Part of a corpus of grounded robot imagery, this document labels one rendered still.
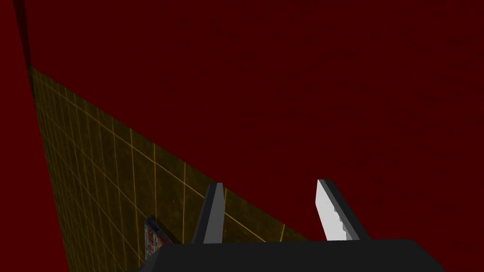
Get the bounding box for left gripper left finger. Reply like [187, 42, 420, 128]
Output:
[190, 182, 225, 245]

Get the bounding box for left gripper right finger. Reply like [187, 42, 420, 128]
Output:
[315, 179, 372, 242]

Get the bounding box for framed wall picture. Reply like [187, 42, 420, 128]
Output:
[144, 215, 175, 261]

